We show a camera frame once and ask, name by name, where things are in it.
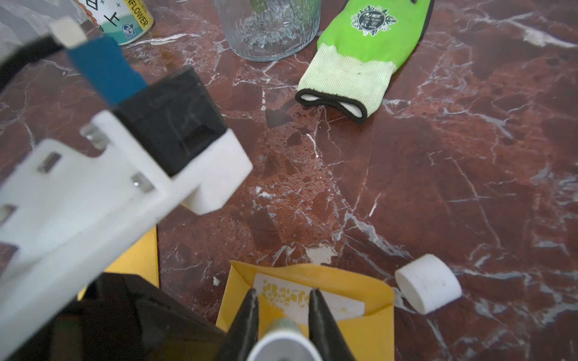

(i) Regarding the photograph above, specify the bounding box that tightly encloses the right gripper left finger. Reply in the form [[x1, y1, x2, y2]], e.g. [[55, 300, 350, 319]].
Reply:
[[214, 288, 259, 361]]

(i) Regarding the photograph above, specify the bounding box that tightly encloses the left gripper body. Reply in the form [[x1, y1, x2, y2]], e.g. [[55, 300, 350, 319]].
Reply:
[[9, 273, 225, 360]]

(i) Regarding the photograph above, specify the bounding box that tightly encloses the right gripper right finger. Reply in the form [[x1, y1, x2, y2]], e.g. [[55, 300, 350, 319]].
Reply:
[[308, 289, 355, 361]]

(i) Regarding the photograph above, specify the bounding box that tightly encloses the white green glue stick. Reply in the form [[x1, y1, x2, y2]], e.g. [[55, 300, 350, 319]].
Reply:
[[246, 317, 323, 361]]

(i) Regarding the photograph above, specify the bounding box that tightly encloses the yellow envelope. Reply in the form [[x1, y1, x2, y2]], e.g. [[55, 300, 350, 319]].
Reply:
[[105, 227, 160, 288], [216, 261, 394, 360]]

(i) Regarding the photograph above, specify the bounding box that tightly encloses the white glue stick cap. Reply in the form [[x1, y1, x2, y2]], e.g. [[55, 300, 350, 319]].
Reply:
[[394, 254, 462, 315]]

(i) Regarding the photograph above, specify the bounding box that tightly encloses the tilted yellow envelope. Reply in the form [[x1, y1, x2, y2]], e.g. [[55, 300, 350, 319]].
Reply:
[[105, 227, 160, 288]]

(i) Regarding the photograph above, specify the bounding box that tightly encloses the green work glove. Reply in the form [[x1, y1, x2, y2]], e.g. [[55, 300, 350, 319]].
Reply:
[[296, 0, 434, 123]]

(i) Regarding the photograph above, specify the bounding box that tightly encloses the small printed tin can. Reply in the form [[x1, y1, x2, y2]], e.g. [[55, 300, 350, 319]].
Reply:
[[74, 0, 154, 45]]

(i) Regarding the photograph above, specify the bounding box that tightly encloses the blue glass vase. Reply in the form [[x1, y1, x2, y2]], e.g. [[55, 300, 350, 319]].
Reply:
[[214, 0, 322, 62]]

